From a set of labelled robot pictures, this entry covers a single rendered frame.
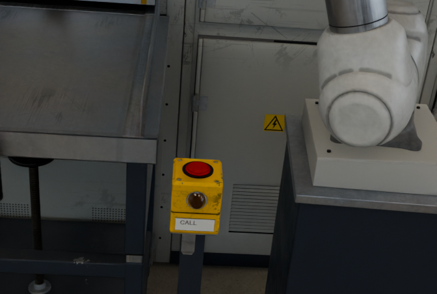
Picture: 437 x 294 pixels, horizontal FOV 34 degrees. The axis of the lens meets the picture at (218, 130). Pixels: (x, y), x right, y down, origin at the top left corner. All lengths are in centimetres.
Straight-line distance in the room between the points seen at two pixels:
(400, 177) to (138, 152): 51
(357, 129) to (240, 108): 89
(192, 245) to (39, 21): 89
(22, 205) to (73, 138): 97
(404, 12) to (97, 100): 63
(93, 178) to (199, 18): 61
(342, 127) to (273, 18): 80
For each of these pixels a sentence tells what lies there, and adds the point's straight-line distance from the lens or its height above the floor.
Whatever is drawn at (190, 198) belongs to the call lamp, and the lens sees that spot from 111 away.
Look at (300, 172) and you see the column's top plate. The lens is 146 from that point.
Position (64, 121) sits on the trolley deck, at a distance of 139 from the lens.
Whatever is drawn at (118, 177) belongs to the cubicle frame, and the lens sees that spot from 219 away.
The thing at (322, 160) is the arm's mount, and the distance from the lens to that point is 139.
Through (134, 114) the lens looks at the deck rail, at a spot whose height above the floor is 85.
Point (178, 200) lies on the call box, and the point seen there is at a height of 87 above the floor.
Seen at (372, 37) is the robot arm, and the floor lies 110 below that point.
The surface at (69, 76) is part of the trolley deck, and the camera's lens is 158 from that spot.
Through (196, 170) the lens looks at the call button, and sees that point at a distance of 113.
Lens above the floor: 150
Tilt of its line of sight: 28 degrees down
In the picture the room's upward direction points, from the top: 5 degrees clockwise
